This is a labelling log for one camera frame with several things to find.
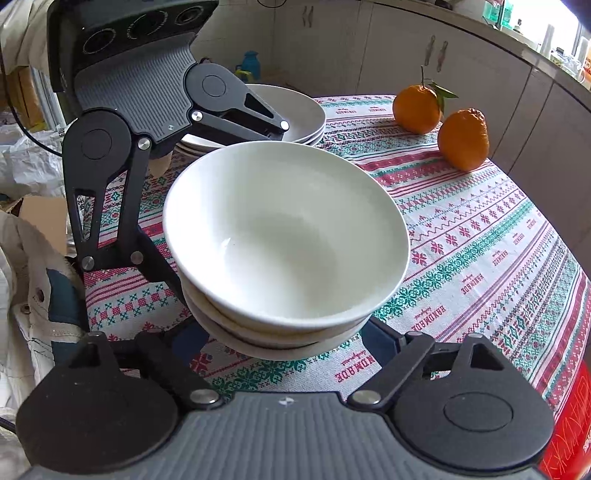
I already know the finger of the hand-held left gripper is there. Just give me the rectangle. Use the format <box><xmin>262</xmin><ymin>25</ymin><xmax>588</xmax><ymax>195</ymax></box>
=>
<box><xmin>64</xmin><ymin>138</ymin><xmax>188</xmax><ymax>308</ymax></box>
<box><xmin>191</xmin><ymin>85</ymin><xmax>291</xmax><ymax>140</ymax></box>

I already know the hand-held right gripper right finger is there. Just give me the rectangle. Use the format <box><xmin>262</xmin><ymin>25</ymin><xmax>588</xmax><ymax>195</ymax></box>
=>
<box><xmin>346</xmin><ymin>318</ymin><xmax>518</xmax><ymax>411</ymax></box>

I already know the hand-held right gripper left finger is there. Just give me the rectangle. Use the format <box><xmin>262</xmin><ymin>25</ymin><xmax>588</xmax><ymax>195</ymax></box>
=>
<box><xmin>55</xmin><ymin>318</ymin><xmax>225</xmax><ymax>409</ymax></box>

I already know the white floral bowl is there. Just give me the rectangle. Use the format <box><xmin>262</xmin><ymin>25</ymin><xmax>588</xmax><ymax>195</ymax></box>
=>
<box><xmin>187</xmin><ymin>295</ymin><xmax>370</xmax><ymax>361</ymax></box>
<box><xmin>182</xmin><ymin>277</ymin><xmax>370</xmax><ymax>347</ymax></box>
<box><xmin>163</xmin><ymin>141</ymin><xmax>411</xmax><ymax>330</ymax></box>

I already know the person's left forearm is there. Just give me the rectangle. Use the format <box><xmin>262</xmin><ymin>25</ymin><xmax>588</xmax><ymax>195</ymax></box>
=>
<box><xmin>0</xmin><ymin>0</ymin><xmax>51</xmax><ymax>75</ymax></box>

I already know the blue plastic jug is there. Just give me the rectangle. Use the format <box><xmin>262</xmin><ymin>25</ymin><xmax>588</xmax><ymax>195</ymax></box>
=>
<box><xmin>235</xmin><ymin>50</ymin><xmax>262</xmax><ymax>84</ymax></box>

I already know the brown cardboard box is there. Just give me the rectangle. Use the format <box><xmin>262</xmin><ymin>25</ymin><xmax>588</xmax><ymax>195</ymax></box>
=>
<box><xmin>18</xmin><ymin>194</ymin><xmax>70</xmax><ymax>254</ymax></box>

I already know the white plastic bag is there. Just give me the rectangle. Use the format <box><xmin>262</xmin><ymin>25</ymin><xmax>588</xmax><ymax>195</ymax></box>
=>
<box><xmin>0</xmin><ymin>124</ymin><xmax>68</xmax><ymax>199</ymax></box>

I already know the patterned tablecloth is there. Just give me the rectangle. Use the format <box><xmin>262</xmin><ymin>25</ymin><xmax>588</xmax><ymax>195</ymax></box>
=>
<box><xmin>83</xmin><ymin>95</ymin><xmax>591</xmax><ymax>425</ymax></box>

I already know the white woven sack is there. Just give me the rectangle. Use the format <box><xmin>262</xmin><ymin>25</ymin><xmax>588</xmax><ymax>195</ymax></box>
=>
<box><xmin>0</xmin><ymin>212</ymin><xmax>88</xmax><ymax>416</ymax></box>

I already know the orange with leaf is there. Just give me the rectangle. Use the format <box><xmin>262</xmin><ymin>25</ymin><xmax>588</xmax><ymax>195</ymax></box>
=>
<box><xmin>392</xmin><ymin>66</ymin><xmax>459</xmax><ymax>136</ymax></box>

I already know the bumpy orange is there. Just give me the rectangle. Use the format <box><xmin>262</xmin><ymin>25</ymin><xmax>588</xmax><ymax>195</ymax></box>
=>
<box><xmin>437</xmin><ymin>107</ymin><xmax>490</xmax><ymax>173</ymax></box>

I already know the red printed cardboard box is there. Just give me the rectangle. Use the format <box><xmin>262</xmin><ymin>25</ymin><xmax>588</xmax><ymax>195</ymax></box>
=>
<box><xmin>538</xmin><ymin>364</ymin><xmax>591</xmax><ymax>480</ymax></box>

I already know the beige kitchen countertop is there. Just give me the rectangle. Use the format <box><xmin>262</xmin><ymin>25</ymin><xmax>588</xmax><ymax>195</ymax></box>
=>
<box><xmin>365</xmin><ymin>0</ymin><xmax>591</xmax><ymax>95</ymax></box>

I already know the glass pitcher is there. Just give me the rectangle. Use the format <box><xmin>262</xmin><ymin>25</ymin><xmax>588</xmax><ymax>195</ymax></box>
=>
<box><xmin>551</xmin><ymin>46</ymin><xmax>585</xmax><ymax>77</ymax></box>

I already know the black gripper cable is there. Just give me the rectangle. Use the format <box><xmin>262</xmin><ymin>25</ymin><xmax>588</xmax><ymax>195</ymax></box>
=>
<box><xmin>0</xmin><ymin>28</ymin><xmax>63</xmax><ymax>155</ymax></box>

